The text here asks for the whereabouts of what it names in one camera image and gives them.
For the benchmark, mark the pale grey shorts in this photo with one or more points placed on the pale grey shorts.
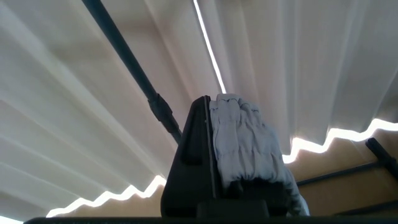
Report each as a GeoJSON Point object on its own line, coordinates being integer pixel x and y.
{"type": "Point", "coordinates": [242, 143]}

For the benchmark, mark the beige curtain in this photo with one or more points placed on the beige curtain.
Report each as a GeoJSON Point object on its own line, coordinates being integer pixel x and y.
{"type": "Point", "coordinates": [62, 93]}

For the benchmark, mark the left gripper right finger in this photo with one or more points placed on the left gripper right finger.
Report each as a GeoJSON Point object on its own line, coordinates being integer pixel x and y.
{"type": "Point", "coordinates": [264, 191]}

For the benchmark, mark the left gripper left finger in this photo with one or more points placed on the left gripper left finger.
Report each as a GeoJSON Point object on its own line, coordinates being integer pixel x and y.
{"type": "Point", "coordinates": [189, 180]}

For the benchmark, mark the black clothes rack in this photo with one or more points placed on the black clothes rack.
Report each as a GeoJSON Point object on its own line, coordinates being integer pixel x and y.
{"type": "Point", "coordinates": [124, 53]}

